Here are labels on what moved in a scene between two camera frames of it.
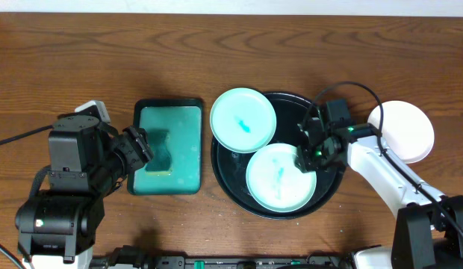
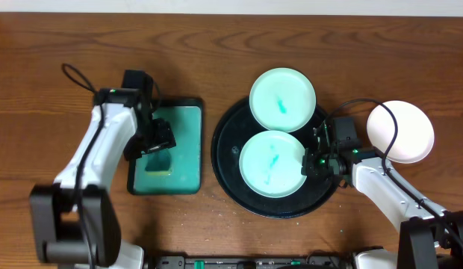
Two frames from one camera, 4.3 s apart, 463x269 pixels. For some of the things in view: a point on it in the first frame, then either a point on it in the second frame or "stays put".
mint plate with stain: [243, 120] to [283, 99]
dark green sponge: [161, 163] stays put
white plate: [406, 130] stays put
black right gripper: [311, 148] stays put
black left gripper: [134, 146] to [153, 146]
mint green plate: [276, 181] stays put
